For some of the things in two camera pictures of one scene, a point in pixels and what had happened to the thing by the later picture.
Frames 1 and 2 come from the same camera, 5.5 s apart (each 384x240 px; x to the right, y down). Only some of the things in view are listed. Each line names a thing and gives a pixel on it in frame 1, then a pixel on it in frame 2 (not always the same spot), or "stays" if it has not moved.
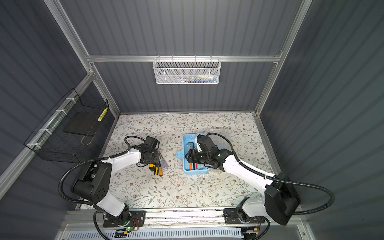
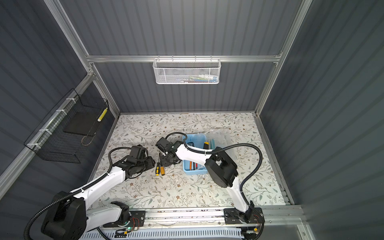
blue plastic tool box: (190, 138) stays
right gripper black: (192, 156) to (164, 162)
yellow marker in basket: (101, 116) stays
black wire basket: (67, 132) stays
